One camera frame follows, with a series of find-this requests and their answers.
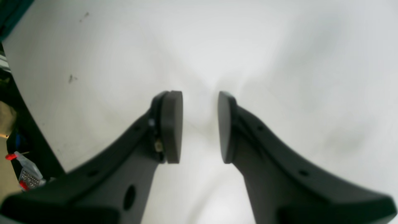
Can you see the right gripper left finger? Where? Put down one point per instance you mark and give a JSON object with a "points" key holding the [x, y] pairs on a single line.
{"points": [[113, 187]]}

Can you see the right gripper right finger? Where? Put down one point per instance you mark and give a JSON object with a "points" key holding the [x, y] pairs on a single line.
{"points": [[285, 188]]}

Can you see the dark blue T-shirt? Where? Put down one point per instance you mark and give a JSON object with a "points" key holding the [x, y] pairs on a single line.
{"points": [[11, 11]]}

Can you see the clear bag with red clip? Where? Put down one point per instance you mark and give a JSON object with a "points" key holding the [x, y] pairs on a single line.
{"points": [[30, 176]]}

